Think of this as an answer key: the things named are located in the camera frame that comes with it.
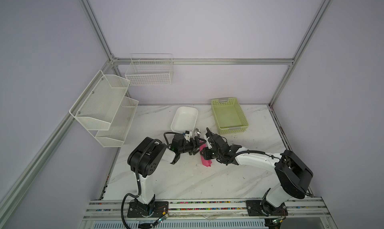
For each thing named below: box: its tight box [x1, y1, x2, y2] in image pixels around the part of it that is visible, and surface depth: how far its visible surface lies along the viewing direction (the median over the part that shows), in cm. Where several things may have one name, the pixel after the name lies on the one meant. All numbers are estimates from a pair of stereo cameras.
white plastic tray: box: [170, 106, 199, 133], surface depth 112 cm
